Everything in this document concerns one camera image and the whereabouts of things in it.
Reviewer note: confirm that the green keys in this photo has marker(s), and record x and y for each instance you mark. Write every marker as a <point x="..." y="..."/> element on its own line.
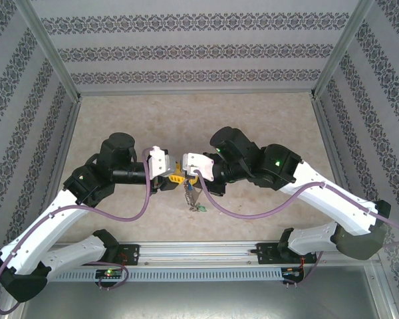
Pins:
<point x="202" y="208"/>

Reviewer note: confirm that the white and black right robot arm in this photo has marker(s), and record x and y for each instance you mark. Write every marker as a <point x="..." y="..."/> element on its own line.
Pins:
<point x="336" y="199"/>

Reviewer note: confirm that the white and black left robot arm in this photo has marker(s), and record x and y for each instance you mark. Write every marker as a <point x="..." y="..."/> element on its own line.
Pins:
<point x="36" y="229"/>

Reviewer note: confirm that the left controller board green light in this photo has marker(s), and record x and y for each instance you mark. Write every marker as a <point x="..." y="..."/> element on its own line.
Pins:
<point x="109" y="273"/>

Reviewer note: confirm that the grey metal panel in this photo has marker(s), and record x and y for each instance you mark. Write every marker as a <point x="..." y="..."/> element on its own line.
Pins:
<point x="186" y="300"/>

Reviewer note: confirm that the right controller board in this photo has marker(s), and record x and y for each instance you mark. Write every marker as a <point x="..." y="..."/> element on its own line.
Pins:
<point x="291" y="272"/>

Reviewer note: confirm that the aluminium frame side rail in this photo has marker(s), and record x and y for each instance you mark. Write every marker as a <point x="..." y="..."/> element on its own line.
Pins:
<point x="332" y="139"/>
<point x="61" y="146"/>

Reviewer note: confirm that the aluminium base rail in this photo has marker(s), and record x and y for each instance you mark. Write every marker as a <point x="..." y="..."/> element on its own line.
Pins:
<point x="193" y="254"/>

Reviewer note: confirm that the aluminium frame post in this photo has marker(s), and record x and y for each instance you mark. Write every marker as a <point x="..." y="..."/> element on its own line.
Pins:
<point x="48" y="50"/>
<point x="342" y="50"/>

